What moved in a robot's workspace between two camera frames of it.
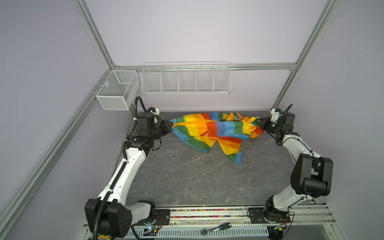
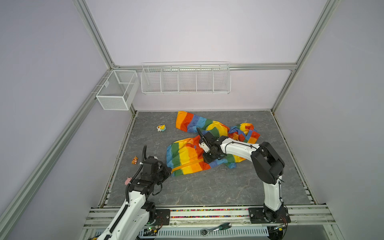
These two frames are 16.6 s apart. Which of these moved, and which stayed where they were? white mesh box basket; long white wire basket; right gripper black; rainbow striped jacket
Moved: right gripper black; rainbow striped jacket
Stayed: white mesh box basket; long white wire basket
